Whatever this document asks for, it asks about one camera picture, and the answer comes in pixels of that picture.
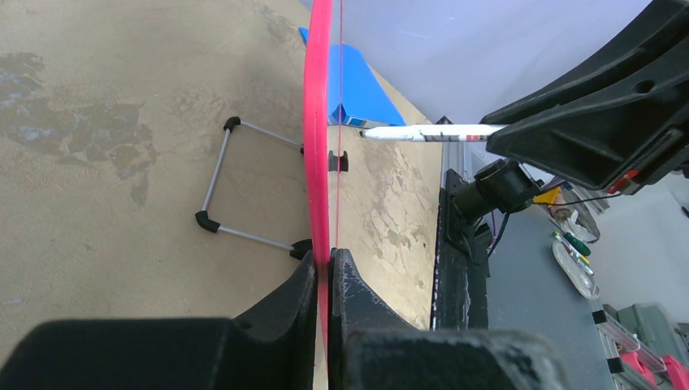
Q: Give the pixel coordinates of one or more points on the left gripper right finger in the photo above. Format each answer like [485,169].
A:
[371,347]

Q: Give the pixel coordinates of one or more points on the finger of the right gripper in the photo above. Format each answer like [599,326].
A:
[616,122]

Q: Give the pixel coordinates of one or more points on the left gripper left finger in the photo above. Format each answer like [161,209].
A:
[269,346]

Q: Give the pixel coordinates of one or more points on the black and white marker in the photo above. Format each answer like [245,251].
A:
[432,132]

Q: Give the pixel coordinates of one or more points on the pink-framed whiteboard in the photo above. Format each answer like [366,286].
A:
[318,43]

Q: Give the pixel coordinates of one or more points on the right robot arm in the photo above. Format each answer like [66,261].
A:
[501,185]

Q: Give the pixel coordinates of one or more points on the black whiteboard stand foot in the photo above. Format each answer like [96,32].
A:
[338,163]

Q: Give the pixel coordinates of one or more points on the clear tray with tools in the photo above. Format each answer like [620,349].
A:
[577,270]

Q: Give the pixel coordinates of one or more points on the blue notebook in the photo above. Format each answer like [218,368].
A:
[354,96]

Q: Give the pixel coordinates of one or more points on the metal wire whiteboard stand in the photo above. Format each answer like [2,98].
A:
[251,158]

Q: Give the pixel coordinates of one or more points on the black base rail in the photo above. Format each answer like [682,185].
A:
[459,299]

